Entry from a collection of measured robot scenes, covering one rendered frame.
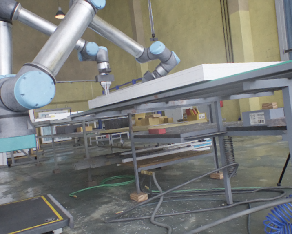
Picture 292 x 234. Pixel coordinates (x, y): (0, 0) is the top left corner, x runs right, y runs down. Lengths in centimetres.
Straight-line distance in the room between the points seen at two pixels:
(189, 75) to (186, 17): 1093
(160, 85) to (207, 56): 968
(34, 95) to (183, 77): 66
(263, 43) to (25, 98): 875
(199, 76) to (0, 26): 136
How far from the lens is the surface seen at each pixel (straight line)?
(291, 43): 906
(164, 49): 203
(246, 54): 965
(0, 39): 225
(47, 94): 136
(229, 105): 1059
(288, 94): 143
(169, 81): 159
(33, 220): 165
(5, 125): 150
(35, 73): 135
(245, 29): 984
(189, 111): 340
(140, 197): 287
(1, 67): 221
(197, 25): 1181
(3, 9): 218
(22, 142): 148
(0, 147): 148
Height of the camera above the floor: 73
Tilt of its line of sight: level
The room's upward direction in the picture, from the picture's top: 7 degrees counter-clockwise
